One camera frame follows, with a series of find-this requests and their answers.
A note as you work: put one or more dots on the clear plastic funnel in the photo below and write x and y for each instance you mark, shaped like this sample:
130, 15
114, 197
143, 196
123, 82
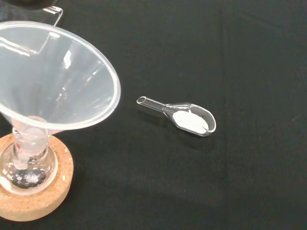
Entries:
72, 72

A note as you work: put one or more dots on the clear acrylic funnel stand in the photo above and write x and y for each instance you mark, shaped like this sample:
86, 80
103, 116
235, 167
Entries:
56, 14

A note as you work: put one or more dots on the black cloth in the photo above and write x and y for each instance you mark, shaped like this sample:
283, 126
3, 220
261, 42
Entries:
216, 179

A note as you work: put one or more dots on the round-bottom glass flask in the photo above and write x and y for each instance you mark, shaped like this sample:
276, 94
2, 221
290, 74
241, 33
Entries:
36, 178

